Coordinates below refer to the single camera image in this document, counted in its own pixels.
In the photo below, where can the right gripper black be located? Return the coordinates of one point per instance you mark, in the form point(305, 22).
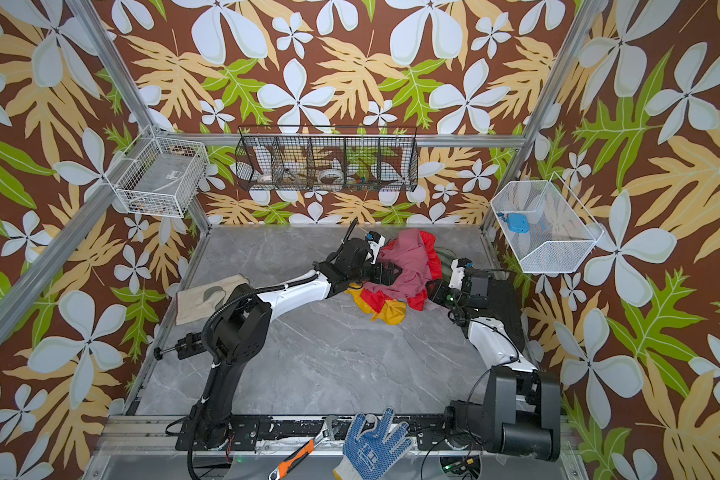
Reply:
point(451, 294)

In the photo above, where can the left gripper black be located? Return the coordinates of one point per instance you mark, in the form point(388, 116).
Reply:
point(381, 278)

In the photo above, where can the red cloth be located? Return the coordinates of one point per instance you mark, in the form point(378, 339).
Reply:
point(418, 303)

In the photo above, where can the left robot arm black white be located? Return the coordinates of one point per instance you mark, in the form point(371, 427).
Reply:
point(237, 330)

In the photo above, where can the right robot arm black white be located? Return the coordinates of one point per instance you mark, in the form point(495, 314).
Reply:
point(520, 411)

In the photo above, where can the green cloth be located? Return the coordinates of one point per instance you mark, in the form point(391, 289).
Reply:
point(446, 256)

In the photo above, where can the mauve pink cloth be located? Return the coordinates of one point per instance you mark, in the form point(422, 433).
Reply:
point(408, 251)

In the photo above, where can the yellow cloth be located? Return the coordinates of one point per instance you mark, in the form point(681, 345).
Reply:
point(378, 306)

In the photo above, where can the beige folded cloth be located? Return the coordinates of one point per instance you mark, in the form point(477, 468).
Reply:
point(201, 302)

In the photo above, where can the blue object in basket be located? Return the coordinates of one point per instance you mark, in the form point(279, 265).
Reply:
point(517, 223)

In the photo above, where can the tape roll white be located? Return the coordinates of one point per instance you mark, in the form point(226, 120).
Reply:
point(331, 176)

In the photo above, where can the white mesh basket right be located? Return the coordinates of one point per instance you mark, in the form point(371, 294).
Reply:
point(563, 232)

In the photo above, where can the orange adjustable wrench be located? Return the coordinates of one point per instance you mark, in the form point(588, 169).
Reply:
point(293, 460)

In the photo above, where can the blue dotted work glove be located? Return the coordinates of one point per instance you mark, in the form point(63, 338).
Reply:
point(370, 454)

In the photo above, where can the black wire basket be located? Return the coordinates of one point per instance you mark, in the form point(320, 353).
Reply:
point(372, 158)

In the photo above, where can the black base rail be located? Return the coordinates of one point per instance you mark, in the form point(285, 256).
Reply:
point(249, 433)

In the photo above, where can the white wire basket left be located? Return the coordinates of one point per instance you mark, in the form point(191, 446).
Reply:
point(159, 174)

